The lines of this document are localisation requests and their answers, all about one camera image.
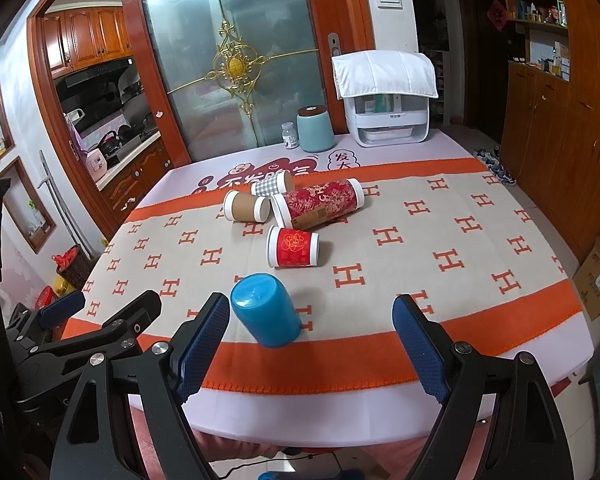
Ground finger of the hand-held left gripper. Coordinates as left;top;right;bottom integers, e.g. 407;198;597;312
7;290;87;348
22;291;163;386

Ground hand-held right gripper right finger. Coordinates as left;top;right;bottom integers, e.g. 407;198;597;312
391;294;576;480

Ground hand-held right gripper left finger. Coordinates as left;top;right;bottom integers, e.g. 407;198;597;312
50;292;231;480

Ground blue plastic cup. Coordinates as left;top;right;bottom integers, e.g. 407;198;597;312
230;272;302;349

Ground red paper cup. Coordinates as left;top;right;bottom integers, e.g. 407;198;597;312
266;225;321;268

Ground brown paper cup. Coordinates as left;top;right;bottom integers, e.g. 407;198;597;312
223;190;272;223

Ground tall red patterned cup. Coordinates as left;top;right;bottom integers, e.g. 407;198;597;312
271;177;365;231

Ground grey checked paper cup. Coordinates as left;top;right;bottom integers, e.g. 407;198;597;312
251;171;296;197

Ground dark wicker basket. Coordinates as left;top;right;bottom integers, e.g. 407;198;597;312
52;245;95;289

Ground pink printed tablecloth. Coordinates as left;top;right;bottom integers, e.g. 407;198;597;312
60;127;596;441

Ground grey metal pole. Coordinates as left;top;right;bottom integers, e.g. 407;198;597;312
38;150;93;262

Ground beige and orange patterned blanket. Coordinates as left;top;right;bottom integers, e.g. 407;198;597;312
60;157;581;393

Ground wooden kitchen lower cabinets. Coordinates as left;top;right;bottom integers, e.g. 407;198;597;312
97;140;175;213

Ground wooden kitchen cabinets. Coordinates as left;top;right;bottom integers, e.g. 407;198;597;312
42;6;133;79
97;140;175;213

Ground pink rice cooker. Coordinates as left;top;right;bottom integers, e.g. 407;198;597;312
82;149;109;184

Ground black wok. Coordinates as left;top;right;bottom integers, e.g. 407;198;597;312
117;119;157;144

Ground cardboard box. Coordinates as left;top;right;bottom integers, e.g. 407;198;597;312
572;235;600;322

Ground patterned slipper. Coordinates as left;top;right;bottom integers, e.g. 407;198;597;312
486;160;517;187
472;146;501;167

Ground white countertop appliance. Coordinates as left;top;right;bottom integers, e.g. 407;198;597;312
343;94;431;148

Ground black range hood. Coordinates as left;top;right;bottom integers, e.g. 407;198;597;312
55;57;137;92

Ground teal jar with brown lid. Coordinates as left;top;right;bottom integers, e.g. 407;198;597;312
296;105;335;154

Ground wooden kitchen upper cabinets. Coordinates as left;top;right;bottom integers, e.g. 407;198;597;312
42;6;133;79

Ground frosted glass door gold ornament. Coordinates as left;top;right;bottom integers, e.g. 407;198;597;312
135;0;331;163

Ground white quilted cloth cover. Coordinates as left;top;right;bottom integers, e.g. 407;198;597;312
331;50;440;101

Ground red diamond door decoration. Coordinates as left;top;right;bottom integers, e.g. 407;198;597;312
486;2;508;33

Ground black cable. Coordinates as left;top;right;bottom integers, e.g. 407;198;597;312
219;451;343;480

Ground wooden wall cabinet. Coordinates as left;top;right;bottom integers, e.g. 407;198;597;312
497;0;600;266

